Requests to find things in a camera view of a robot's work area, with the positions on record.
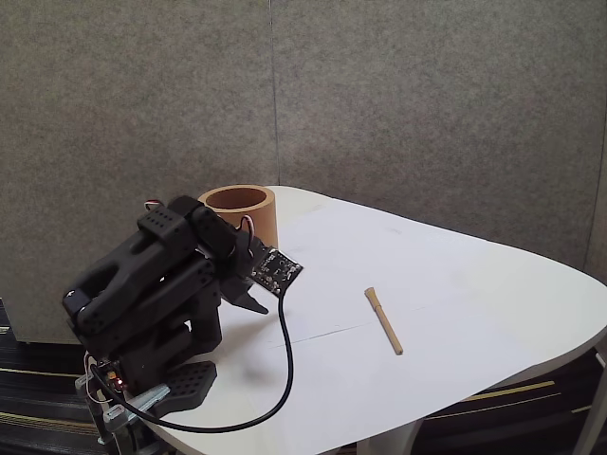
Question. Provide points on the tan bamboo pen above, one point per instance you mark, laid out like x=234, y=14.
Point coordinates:
x=384, y=322

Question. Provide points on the brown cork pen holder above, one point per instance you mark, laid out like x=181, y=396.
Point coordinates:
x=258, y=213

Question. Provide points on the white paper sheet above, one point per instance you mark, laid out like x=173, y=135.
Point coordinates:
x=403, y=256
x=355, y=393

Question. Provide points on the silver metal table clamp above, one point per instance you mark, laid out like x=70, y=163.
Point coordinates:
x=142, y=400

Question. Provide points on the motor controller board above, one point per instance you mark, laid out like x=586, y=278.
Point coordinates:
x=111, y=376

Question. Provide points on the white table leg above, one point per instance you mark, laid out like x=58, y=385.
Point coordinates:
x=590, y=426
x=379, y=443

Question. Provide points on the bare camera circuit board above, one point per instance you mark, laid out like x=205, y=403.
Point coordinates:
x=277, y=270

